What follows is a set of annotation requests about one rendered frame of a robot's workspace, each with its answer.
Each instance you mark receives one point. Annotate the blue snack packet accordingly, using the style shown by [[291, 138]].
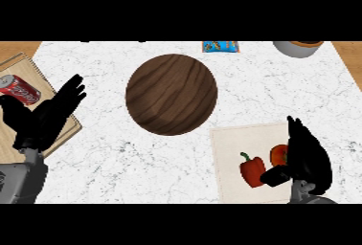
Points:
[[220, 46]]

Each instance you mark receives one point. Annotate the beige placemat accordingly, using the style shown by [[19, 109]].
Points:
[[249, 140]]

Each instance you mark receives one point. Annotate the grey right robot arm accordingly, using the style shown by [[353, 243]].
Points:
[[306, 194]]

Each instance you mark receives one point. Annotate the red bell pepper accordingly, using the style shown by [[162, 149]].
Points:
[[252, 170]]

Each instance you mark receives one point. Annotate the red soda can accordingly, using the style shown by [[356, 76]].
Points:
[[20, 90]]

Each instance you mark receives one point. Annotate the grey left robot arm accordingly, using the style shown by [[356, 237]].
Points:
[[23, 178]]

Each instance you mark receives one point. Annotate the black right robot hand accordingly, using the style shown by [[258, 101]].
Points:
[[306, 159]]

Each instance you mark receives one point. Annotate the pale wooden cutting board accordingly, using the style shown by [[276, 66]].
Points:
[[28, 127]]

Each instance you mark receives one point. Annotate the brown wooden bowl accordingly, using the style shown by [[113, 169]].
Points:
[[170, 94]]

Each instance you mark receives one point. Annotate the grey pot with brown rim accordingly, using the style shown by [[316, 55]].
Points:
[[297, 48]]

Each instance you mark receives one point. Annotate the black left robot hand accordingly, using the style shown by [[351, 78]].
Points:
[[51, 111]]

